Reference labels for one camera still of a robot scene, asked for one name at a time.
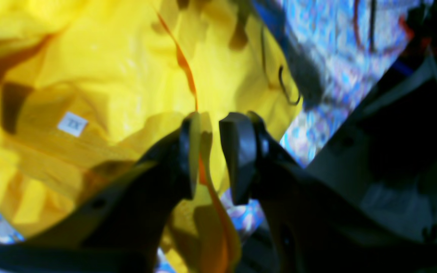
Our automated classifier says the yellow T-shirt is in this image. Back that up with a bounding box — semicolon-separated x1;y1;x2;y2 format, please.
0;0;301;273

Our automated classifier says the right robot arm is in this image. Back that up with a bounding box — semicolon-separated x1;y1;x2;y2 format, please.
307;0;437;273

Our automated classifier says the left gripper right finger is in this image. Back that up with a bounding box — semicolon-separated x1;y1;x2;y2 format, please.
220;111;437;273

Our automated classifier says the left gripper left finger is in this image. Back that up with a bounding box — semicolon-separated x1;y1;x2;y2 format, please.
0;112;201;273

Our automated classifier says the patterned blue tablecloth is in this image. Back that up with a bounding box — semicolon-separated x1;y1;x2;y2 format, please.
0;0;435;273

